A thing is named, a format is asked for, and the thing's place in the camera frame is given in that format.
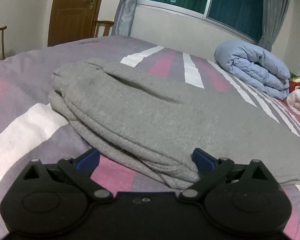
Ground grey pants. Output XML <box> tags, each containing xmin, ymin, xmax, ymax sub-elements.
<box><xmin>49</xmin><ymin>59</ymin><xmax>300</xmax><ymax>190</ymax></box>

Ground striped pink grey bedsheet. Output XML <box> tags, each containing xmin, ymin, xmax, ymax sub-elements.
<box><xmin>0</xmin><ymin>36</ymin><xmax>300</xmax><ymax>239</ymax></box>

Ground folded light blue quilt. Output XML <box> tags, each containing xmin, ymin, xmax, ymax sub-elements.
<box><xmin>214</xmin><ymin>40</ymin><xmax>290</xmax><ymax>100</ymax></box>

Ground wooden chair by door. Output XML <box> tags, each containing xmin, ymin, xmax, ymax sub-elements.
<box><xmin>93</xmin><ymin>20</ymin><xmax>114</xmax><ymax>37</ymax></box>

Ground grey curtain left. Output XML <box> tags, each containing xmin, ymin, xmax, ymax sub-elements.
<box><xmin>111</xmin><ymin>0</ymin><xmax>138</xmax><ymax>36</ymax></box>

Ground grey curtain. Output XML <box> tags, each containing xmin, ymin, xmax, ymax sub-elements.
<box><xmin>111</xmin><ymin>0</ymin><xmax>138</xmax><ymax>36</ymax></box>
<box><xmin>258</xmin><ymin>0</ymin><xmax>290</xmax><ymax>52</ymax></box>

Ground brown wooden door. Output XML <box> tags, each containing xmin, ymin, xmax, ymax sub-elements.
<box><xmin>47</xmin><ymin>0</ymin><xmax>102</xmax><ymax>47</ymax></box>

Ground grey curtain right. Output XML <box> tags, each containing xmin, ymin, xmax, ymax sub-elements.
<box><xmin>258</xmin><ymin>0</ymin><xmax>290</xmax><ymax>52</ymax></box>

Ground window with metal frame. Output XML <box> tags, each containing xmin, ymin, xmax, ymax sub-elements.
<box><xmin>143</xmin><ymin>0</ymin><xmax>263</xmax><ymax>41</ymax></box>

